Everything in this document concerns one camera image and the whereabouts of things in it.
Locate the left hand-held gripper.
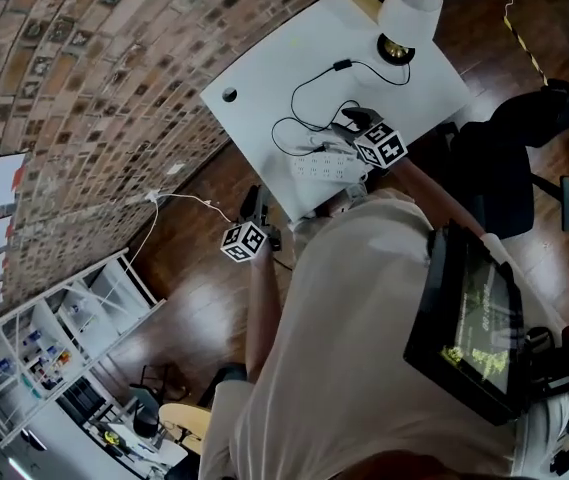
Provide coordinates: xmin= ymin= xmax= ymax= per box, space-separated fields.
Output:
xmin=219 ymin=184 xmax=283 ymax=265

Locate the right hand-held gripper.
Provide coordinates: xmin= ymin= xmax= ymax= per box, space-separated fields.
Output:
xmin=330 ymin=107 xmax=410 ymax=171

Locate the white power strip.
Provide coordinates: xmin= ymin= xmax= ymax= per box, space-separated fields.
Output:
xmin=290 ymin=148 xmax=369 ymax=183

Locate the black lamp cable with switch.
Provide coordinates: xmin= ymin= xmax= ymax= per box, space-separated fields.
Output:
xmin=271 ymin=59 xmax=411 ymax=153

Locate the white shade brass base lamp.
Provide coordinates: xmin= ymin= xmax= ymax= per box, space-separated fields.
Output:
xmin=375 ymin=0 xmax=445 ymax=67

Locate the person's right forearm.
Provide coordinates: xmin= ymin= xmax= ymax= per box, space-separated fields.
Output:
xmin=396 ymin=159 xmax=490 ymax=242

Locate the person's left forearm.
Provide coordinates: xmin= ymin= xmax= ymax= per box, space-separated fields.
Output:
xmin=241 ymin=247 xmax=285 ymax=383

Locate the person's beige shirt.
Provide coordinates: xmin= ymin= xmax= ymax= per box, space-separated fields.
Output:
xmin=198 ymin=187 xmax=569 ymax=480

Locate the black office chair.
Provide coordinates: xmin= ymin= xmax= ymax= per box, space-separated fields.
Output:
xmin=436 ymin=78 xmax=569 ymax=242

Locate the round wooden stool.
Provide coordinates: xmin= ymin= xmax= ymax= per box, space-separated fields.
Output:
xmin=157 ymin=401 xmax=213 ymax=455

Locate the black chest-mounted screen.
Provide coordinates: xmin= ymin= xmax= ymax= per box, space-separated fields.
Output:
xmin=402 ymin=220 xmax=528 ymax=427

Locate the white metal shelf rack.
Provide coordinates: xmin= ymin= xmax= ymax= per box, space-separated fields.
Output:
xmin=0 ymin=246 xmax=167 ymax=448

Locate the white table with clutter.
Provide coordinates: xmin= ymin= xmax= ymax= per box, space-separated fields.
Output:
xmin=8 ymin=395 xmax=190 ymax=480

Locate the black harness gear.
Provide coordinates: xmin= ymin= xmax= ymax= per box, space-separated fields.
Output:
xmin=522 ymin=323 xmax=569 ymax=475

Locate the white wall cable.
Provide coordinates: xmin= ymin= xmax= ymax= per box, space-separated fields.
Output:
xmin=124 ymin=191 xmax=238 ymax=279

